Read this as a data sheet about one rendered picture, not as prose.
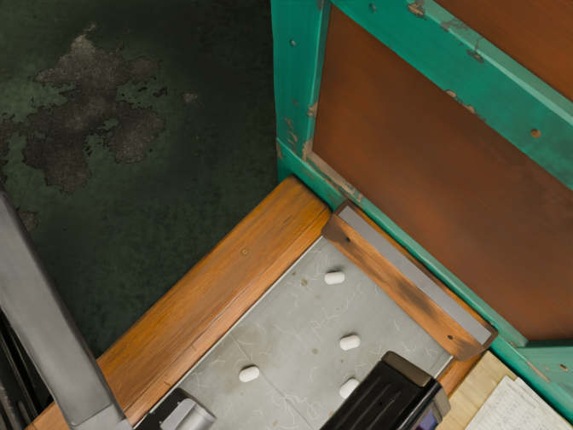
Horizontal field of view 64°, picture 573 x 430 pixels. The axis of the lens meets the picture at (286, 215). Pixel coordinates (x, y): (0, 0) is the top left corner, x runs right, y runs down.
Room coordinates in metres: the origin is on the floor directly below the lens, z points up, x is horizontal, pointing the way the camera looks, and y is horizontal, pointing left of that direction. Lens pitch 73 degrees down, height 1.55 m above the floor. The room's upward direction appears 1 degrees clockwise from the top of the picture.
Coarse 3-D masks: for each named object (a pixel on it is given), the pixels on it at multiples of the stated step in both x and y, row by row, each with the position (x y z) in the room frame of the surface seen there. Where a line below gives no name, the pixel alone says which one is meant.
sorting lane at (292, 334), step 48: (288, 288) 0.11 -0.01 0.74; (336, 288) 0.11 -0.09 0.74; (240, 336) 0.03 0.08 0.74; (288, 336) 0.03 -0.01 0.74; (336, 336) 0.03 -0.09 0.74; (384, 336) 0.03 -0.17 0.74; (192, 384) -0.05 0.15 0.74; (240, 384) -0.05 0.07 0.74; (288, 384) -0.05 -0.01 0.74; (336, 384) -0.04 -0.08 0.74
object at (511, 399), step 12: (504, 384) -0.04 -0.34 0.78; (516, 384) -0.04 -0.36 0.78; (492, 396) -0.06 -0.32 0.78; (504, 396) -0.06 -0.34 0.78; (516, 396) -0.06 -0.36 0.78; (528, 396) -0.06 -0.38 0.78; (492, 408) -0.07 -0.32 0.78; (504, 408) -0.07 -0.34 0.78; (516, 408) -0.07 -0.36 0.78; (528, 408) -0.07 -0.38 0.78; (540, 408) -0.07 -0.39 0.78; (480, 420) -0.09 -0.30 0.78; (492, 420) -0.09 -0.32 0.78; (504, 420) -0.09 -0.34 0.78; (516, 420) -0.09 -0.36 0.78; (528, 420) -0.09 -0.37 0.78; (540, 420) -0.09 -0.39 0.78; (552, 420) -0.09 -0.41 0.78
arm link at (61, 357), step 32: (0, 192) 0.15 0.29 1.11; (0, 224) 0.12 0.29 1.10; (0, 256) 0.09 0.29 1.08; (32, 256) 0.10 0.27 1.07; (0, 288) 0.06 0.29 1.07; (32, 288) 0.06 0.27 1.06; (32, 320) 0.03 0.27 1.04; (64, 320) 0.03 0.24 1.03; (32, 352) 0.00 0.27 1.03; (64, 352) 0.00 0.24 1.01; (64, 384) -0.03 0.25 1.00; (96, 384) -0.03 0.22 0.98; (64, 416) -0.07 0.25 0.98; (96, 416) -0.07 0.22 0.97
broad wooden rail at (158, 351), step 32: (288, 192) 0.28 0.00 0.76; (256, 224) 0.22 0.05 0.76; (288, 224) 0.22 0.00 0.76; (320, 224) 0.22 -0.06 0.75; (224, 256) 0.16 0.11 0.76; (256, 256) 0.16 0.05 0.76; (288, 256) 0.17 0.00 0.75; (192, 288) 0.11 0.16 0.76; (224, 288) 0.11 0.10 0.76; (256, 288) 0.11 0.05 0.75; (160, 320) 0.05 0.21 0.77; (192, 320) 0.05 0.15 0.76; (224, 320) 0.06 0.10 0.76; (128, 352) 0.00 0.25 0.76; (160, 352) 0.00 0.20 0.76; (192, 352) 0.00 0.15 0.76; (128, 384) -0.05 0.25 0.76; (160, 384) -0.05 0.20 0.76; (128, 416) -0.10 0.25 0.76
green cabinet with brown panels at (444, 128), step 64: (320, 0) 0.31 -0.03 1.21; (384, 0) 0.26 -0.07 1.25; (448, 0) 0.24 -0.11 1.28; (512, 0) 0.22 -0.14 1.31; (320, 64) 0.31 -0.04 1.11; (384, 64) 0.26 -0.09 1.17; (448, 64) 0.22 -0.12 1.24; (512, 64) 0.20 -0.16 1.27; (320, 128) 0.31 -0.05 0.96; (384, 128) 0.25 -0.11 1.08; (448, 128) 0.21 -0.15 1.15; (512, 128) 0.17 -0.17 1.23; (384, 192) 0.22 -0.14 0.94; (448, 192) 0.18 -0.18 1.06; (512, 192) 0.15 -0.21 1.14; (448, 256) 0.13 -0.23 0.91; (512, 256) 0.11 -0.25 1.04; (512, 320) 0.05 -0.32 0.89
